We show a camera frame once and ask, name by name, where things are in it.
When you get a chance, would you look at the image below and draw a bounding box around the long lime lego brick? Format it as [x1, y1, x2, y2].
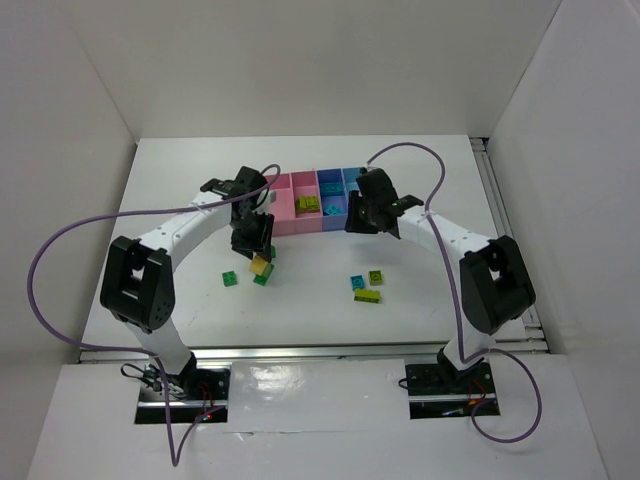
[354, 289, 382, 304]

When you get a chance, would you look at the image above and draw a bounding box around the yellow lego brick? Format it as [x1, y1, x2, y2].
[249, 255, 272, 276]

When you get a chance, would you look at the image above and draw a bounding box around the small green lego brick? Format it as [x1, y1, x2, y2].
[221, 271, 238, 288]

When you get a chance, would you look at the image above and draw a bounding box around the light blue container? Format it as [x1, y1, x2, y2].
[342, 167, 361, 198]

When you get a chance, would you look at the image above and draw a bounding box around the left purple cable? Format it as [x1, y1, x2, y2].
[27, 162, 281, 467]

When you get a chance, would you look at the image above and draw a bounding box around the aluminium rail right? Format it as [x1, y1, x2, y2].
[469, 137, 549, 354]

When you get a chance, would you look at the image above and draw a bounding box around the dark blue container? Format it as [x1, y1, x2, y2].
[316, 169, 348, 231]

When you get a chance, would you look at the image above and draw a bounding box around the cyan long lego brick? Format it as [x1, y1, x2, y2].
[320, 182, 343, 197]

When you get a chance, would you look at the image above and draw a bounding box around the aluminium rail front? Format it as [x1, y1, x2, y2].
[79, 340, 461, 366]

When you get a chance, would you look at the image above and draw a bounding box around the large pink container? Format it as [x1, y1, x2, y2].
[269, 173, 296, 237]

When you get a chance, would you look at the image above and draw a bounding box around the small olive lego brick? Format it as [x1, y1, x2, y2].
[369, 270, 384, 286]

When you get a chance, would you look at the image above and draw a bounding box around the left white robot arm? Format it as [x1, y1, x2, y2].
[100, 166, 275, 395]

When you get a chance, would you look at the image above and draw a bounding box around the lime lego stack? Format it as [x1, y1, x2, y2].
[294, 195, 320, 216]

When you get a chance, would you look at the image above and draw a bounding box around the cyan lego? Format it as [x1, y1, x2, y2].
[323, 204, 344, 216]

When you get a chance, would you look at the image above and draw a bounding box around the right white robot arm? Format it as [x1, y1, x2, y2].
[345, 168, 536, 384]

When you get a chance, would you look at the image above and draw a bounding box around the green lego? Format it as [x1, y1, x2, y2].
[253, 264, 274, 286]

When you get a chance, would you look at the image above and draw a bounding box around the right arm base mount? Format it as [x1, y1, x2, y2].
[397, 362, 500, 420]

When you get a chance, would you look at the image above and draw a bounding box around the small pink container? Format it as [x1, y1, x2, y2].
[291, 171, 322, 234]

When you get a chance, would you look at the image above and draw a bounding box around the small cyan lego brick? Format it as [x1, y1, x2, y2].
[350, 275, 366, 290]

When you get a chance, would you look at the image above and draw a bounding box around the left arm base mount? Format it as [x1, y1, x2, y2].
[120, 363, 231, 425]

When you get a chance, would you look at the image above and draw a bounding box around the aluminium rail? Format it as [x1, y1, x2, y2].
[79, 340, 461, 366]
[469, 137, 549, 354]

